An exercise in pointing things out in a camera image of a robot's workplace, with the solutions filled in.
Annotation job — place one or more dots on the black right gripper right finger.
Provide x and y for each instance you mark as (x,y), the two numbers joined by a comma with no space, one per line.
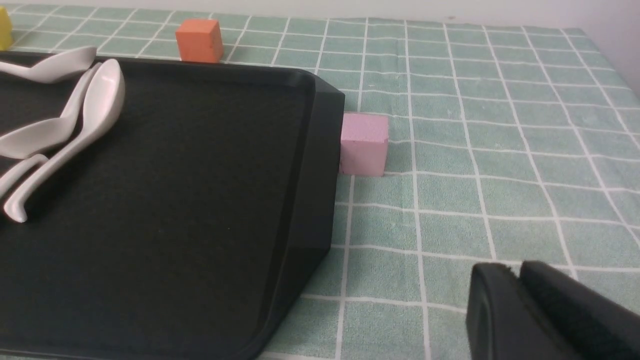
(595,326)

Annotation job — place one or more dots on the green checked tablecloth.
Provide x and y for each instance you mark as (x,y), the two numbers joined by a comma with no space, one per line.
(506,144)

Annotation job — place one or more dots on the orange foam cube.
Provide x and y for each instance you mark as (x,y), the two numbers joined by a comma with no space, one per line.
(199,40)

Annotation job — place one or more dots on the black plastic tray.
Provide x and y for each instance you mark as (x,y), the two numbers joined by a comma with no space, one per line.
(187,231)

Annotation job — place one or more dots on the white spoon middle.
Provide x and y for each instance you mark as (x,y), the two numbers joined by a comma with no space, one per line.
(43,135)

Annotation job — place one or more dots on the white spoon front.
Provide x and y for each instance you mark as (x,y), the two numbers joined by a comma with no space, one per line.
(10,177)

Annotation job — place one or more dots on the pink foam cube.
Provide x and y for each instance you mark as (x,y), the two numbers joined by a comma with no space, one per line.
(364,144)

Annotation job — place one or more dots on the yellow foam cube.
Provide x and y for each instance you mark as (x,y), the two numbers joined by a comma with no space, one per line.
(6,29)

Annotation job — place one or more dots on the white spoon right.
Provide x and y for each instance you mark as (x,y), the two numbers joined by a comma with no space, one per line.
(102,107)

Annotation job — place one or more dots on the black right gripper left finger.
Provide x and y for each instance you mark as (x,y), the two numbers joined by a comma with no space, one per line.
(503,322)

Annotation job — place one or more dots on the white spoon at tray back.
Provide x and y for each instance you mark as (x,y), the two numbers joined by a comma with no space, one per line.
(54,68)

